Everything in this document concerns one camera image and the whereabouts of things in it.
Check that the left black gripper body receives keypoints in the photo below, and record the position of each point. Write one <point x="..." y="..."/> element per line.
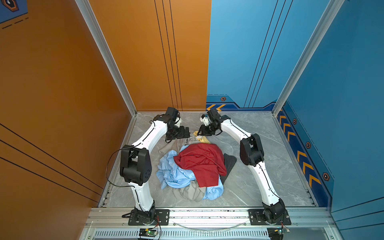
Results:
<point x="178" y="133"/>

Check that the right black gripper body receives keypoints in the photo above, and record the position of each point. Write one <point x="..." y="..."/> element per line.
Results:
<point x="208" y="130"/>

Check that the yellow cloth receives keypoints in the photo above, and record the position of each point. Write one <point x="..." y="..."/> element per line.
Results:
<point x="201" y="139"/>

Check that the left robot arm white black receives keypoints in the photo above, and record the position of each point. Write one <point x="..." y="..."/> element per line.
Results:
<point x="136" y="166"/>

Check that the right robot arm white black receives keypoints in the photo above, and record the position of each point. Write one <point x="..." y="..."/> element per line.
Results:
<point x="252" y="155"/>

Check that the red cloth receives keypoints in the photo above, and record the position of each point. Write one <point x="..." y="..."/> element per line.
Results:
<point x="206" y="161"/>

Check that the dark grey cloth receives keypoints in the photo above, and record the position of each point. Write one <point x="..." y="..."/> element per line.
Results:
<point x="230" y="162"/>

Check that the light blue cloth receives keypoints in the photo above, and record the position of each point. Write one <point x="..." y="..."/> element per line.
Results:
<point x="183" y="182"/>

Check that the beige grey cloth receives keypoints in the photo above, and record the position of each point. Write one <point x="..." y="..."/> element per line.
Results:
<point x="178" y="145"/>

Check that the left green circuit board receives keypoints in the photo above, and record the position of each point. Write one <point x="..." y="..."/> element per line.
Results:
<point x="148" y="234"/>

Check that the green circuit board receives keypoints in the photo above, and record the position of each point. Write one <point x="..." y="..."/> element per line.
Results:
<point x="148" y="234"/>
<point x="277" y="233"/>

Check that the white vent grille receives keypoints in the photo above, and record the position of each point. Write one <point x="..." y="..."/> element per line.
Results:
<point x="182" y="234"/>

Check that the right green circuit board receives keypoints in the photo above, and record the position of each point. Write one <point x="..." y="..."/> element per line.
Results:
<point x="277" y="233"/>

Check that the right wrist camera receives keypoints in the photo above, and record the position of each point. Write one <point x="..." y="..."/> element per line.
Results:
<point x="205" y="120"/>

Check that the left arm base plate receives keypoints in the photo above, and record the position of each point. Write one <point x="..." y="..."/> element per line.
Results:
<point x="161" y="217"/>

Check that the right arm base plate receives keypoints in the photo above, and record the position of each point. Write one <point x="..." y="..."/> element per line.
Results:
<point x="255" y="216"/>

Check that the aluminium front rail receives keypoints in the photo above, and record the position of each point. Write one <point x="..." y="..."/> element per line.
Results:
<point x="308" y="223"/>

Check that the left aluminium corner post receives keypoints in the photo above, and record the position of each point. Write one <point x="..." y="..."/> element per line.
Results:
<point x="101" y="42"/>

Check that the aluminium corner post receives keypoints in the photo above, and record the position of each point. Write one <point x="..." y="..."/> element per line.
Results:
<point x="318" y="34"/>
<point x="101" y="42"/>

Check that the right aluminium corner post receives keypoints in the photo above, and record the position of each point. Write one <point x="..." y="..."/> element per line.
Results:
<point x="318" y="34"/>

